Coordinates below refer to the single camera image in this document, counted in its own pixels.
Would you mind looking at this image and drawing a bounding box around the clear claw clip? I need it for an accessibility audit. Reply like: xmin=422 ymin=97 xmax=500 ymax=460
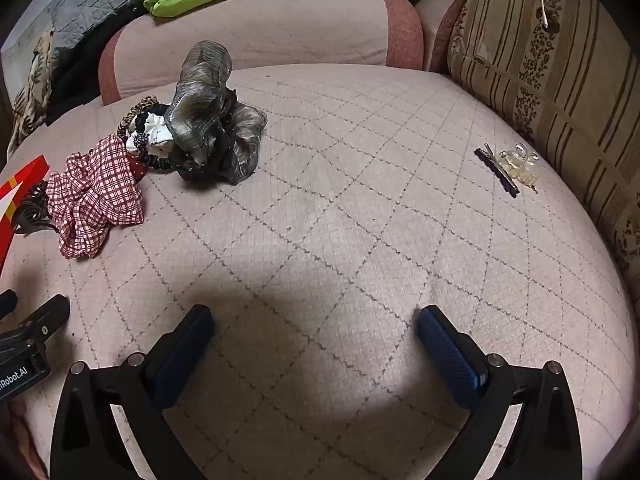
xmin=500 ymin=142 xmax=542 ymax=188

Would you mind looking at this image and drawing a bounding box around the black ribbed hair tie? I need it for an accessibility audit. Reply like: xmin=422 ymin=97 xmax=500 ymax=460
xmin=132 ymin=102 xmax=175 ymax=175

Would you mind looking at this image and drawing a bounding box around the grey organza scrunchie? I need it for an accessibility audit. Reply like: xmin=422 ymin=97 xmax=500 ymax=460
xmin=167 ymin=40 xmax=268 ymax=186

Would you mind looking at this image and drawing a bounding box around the red polka dot hair tie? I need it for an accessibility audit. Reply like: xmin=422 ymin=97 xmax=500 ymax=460
xmin=125 ymin=152 xmax=149 ymax=182

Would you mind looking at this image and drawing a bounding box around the red plaid scrunchie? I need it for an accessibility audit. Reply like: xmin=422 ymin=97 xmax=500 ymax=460
xmin=47 ymin=135 xmax=147 ymax=260

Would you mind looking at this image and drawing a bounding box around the black cloth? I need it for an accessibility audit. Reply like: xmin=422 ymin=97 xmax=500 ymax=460
xmin=45 ymin=10 xmax=146 ymax=126

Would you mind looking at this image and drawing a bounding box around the leopard print scrunchie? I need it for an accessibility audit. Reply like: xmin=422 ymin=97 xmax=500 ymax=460
xmin=116 ymin=95 xmax=159 ymax=138

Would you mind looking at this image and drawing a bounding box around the pink bolster cushion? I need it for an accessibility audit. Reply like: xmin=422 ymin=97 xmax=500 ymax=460
xmin=98 ymin=0 xmax=425 ymax=106

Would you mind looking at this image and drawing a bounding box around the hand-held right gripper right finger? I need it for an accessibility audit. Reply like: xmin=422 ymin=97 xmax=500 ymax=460
xmin=417 ymin=304 xmax=596 ymax=480

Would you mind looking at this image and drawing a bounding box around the brown floral cloth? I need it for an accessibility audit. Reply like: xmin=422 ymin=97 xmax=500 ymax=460
xmin=7 ymin=30 xmax=58 ymax=161

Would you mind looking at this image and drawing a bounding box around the pink quilted sofa seat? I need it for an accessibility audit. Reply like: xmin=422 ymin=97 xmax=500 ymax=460
xmin=0 ymin=62 xmax=640 ymax=480

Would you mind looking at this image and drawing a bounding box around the black hair clip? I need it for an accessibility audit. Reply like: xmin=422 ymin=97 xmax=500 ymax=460
xmin=475 ymin=147 xmax=520 ymax=198

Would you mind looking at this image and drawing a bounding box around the white cherry print scrunchie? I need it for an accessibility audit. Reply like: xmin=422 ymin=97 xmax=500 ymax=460
xmin=125 ymin=112 xmax=177 ymax=155

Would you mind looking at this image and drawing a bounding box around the red and white box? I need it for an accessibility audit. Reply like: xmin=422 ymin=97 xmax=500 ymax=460
xmin=0 ymin=155 xmax=51 ymax=271

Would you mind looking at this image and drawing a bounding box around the black beaded hair tie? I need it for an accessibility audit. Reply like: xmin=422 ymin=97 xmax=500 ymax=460
xmin=133 ymin=110 xmax=152 ymax=155

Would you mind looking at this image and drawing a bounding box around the striped beige cushion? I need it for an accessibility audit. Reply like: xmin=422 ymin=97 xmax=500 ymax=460
xmin=447 ymin=0 xmax=640 ymax=281

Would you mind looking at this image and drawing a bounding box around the dark claw clip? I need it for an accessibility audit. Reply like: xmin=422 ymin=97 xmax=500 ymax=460
xmin=12 ymin=182 xmax=60 ymax=237

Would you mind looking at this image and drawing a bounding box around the grey quilted blanket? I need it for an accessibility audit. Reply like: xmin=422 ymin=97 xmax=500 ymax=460
xmin=50 ymin=0 xmax=166 ymax=61

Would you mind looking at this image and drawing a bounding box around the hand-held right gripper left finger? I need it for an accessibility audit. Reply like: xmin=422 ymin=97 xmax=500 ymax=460
xmin=50 ymin=304 xmax=217 ymax=480

